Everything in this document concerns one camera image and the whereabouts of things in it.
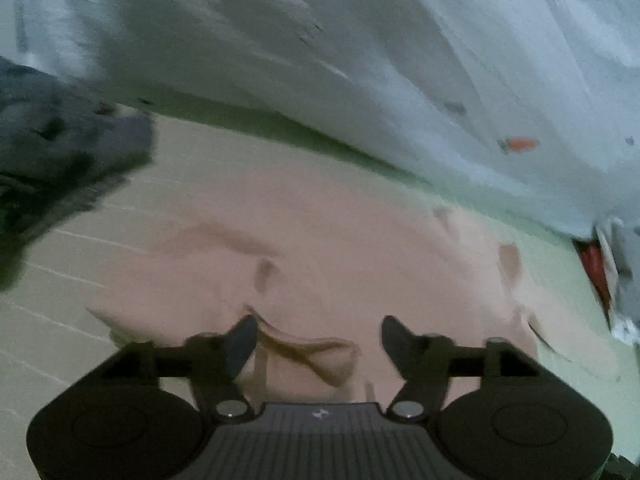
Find beige shirt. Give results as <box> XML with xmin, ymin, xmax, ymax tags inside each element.
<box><xmin>93</xmin><ymin>170</ymin><xmax>617</xmax><ymax>403</ymax></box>

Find blue denim garment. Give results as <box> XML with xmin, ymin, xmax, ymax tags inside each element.
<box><xmin>1</xmin><ymin>60</ymin><xmax>154</xmax><ymax>288</ymax></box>

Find light blue carrot-print quilt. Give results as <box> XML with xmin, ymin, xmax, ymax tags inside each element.
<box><xmin>15</xmin><ymin>0</ymin><xmax>639</xmax><ymax>238</ymax></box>

